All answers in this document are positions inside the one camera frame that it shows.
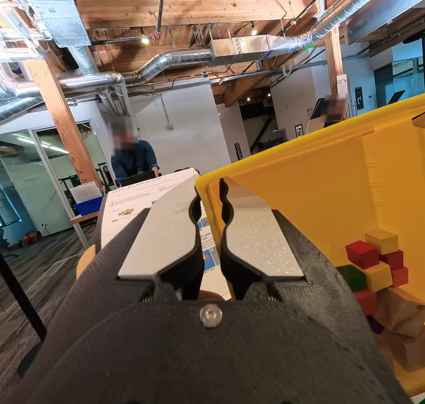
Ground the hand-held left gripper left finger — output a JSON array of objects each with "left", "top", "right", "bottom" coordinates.
[{"left": 118, "top": 175, "right": 205, "bottom": 300}]

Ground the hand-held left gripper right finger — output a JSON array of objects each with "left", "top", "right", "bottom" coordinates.
[{"left": 218, "top": 178, "right": 305, "bottom": 300}]

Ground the yellow plastic box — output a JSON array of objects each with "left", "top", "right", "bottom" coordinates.
[{"left": 195, "top": 94, "right": 425, "bottom": 398}]

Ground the pile of wooden coloured cubes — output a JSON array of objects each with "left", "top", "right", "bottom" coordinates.
[{"left": 336, "top": 228, "right": 425, "bottom": 371}]

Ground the printed instruction sheet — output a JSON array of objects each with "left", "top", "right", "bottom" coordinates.
[{"left": 100, "top": 168, "right": 233, "bottom": 302}]

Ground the black laptop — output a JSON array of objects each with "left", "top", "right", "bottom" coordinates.
[{"left": 119, "top": 170, "right": 156, "bottom": 187}]

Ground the small wooden desk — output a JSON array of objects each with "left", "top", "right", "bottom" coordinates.
[{"left": 69, "top": 211, "right": 100, "bottom": 226}]

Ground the blue plastic bin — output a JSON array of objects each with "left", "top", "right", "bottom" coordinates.
[{"left": 73, "top": 197, "right": 104, "bottom": 216}]

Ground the white bubble sheet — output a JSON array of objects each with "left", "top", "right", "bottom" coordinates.
[{"left": 69, "top": 181, "right": 102, "bottom": 204}]

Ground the wooden panel stand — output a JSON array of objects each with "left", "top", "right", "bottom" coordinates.
[{"left": 305, "top": 119, "right": 332, "bottom": 135}]

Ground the black stand pole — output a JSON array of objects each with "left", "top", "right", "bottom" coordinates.
[{"left": 0, "top": 251, "right": 48, "bottom": 377}]

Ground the metal wall conduit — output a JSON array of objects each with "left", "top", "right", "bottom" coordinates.
[{"left": 159, "top": 92, "right": 175, "bottom": 131}]

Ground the light wooden post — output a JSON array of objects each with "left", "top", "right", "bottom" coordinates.
[{"left": 26, "top": 59, "right": 102, "bottom": 187}]

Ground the spiral metal air duct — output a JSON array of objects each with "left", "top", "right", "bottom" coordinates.
[
  {"left": 121, "top": 48, "right": 213, "bottom": 87},
  {"left": 289, "top": 0, "right": 397, "bottom": 52}
]

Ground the large smooth metal duct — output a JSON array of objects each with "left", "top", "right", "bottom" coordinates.
[{"left": 0, "top": 72, "right": 125, "bottom": 121}]

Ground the rectangular metal duct box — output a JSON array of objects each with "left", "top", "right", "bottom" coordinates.
[{"left": 209, "top": 34, "right": 293, "bottom": 67}]

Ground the wooden post with sign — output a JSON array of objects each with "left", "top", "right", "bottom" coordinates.
[{"left": 325, "top": 26, "right": 349, "bottom": 119}]

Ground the wide rectangular metal duct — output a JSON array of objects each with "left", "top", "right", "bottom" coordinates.
[{"left": 15, "top": 0, "right": 92, "bottom": 48}]

